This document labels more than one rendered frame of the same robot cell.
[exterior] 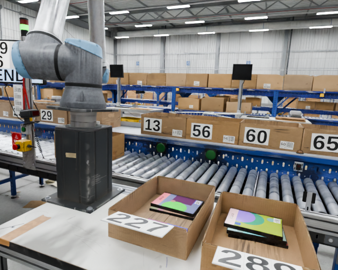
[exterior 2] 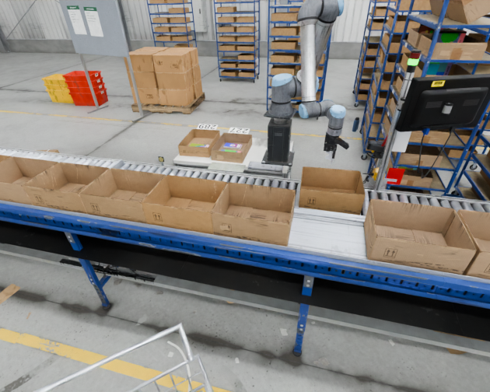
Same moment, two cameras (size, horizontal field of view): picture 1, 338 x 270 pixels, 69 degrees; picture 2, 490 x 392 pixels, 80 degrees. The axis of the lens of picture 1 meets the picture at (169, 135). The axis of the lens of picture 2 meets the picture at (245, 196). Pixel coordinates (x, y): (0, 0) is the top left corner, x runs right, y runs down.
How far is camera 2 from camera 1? 335 cm
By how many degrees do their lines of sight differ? 134
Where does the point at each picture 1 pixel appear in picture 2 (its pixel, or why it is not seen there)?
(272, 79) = not seen: outside the picture
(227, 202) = (205, 151)
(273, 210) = (187, 150)
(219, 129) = (188, 186)
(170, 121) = (250, 189)
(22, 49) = not seen: hidden behind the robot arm
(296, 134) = (117, 174)
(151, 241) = (235, 140)
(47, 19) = not seen: hidden behind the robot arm
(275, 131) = (134, 175)
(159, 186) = (239, 158)
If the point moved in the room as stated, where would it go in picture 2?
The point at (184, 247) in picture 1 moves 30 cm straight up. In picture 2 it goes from (225, 138) to (222, 107)
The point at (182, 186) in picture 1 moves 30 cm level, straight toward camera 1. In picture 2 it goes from (227, 154) to (226, 139)
